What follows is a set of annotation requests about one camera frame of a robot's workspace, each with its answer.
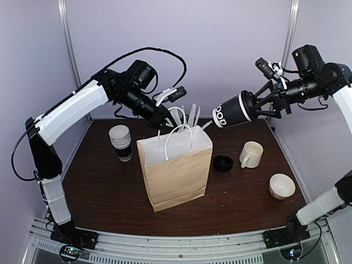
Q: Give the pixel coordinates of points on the wrapped straws bundle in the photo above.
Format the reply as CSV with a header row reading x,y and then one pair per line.
x,y
192,119

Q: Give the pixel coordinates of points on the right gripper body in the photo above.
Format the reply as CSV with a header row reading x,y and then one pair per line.
x,y
283,102

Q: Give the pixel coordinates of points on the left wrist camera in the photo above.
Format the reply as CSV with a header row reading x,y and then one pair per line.
x,y
177,94

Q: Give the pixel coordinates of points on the corner metal post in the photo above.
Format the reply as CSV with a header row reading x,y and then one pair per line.
x,y
63,15
291,31

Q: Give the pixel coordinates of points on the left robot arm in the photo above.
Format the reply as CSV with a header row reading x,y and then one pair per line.
x,y
107,86

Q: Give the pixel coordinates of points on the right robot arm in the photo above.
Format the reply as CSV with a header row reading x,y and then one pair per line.
x,y
316,79

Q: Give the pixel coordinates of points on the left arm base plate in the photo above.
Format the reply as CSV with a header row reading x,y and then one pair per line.
x,y
79,238

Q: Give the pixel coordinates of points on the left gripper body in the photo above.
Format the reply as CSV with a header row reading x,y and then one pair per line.
x,y
157,116

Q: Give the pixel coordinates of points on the aluminium frame rail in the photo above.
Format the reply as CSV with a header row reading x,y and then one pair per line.
x,y
248,247

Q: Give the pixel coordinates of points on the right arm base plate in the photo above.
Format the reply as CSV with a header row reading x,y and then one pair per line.
x,y
281,237

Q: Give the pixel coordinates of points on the right corner metal post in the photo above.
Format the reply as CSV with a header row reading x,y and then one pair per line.
x,y
291,31

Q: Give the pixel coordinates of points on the brown paper bag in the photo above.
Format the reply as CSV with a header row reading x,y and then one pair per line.
x,y
175,166

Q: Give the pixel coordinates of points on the stack of paper cups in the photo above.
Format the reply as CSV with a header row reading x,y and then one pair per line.
x,y
121,141

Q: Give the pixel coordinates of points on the left corner metal post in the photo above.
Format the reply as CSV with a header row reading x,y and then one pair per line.
x,y
63,15

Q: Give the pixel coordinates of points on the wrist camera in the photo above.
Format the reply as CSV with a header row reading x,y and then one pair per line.
x,y
177,94
270,69

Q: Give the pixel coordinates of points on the white ceramic bowl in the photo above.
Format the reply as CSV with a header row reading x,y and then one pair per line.
x,y
281,186

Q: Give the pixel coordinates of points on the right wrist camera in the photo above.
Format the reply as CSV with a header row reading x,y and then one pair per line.
x,y
270,69

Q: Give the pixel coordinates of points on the stack of black lids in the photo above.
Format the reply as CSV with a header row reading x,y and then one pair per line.
x,y
222,163

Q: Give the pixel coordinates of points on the black coffee cup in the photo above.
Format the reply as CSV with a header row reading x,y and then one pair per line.
x,y
228,113

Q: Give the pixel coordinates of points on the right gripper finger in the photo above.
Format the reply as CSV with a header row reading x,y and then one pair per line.
x,y
265,93
256,111

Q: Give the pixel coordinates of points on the cream ceramic mug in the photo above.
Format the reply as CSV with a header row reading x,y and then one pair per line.
x,y
250,155

